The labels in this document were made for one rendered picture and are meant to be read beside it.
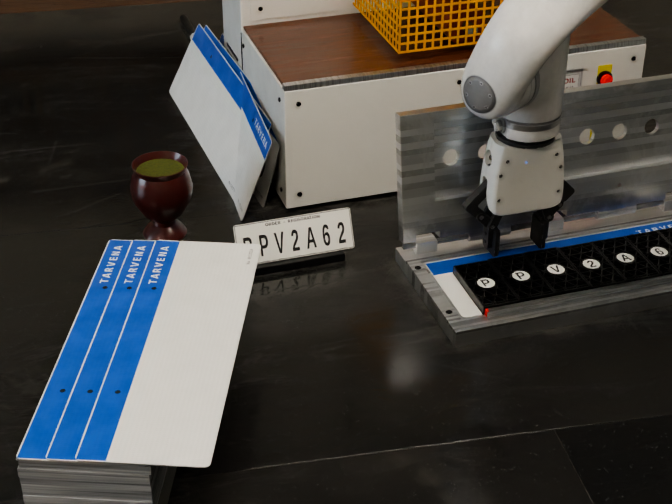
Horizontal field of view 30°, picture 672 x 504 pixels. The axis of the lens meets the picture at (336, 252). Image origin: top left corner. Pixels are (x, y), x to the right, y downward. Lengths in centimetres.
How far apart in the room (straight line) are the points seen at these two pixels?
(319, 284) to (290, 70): 31
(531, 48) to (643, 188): 42
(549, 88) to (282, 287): 42
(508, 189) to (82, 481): 66
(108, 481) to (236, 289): 31
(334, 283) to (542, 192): 29
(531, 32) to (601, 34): 49
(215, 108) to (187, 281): 56
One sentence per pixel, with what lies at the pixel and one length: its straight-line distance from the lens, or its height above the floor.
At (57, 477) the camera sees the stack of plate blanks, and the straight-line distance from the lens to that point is 125.
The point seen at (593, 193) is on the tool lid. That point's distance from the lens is 174.
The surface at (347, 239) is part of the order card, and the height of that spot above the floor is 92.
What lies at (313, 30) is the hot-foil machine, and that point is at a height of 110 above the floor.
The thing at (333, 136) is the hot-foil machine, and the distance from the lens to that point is 175.
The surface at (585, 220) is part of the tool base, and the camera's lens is 177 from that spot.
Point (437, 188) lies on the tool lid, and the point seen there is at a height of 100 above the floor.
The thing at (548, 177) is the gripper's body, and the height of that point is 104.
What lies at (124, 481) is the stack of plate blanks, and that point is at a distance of 124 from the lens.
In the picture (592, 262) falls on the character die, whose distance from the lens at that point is 165.
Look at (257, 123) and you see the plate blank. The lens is 179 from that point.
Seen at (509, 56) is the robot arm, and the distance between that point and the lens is 143.
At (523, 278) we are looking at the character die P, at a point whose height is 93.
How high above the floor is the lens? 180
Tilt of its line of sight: 32 degrees down
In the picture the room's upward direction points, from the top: straight up
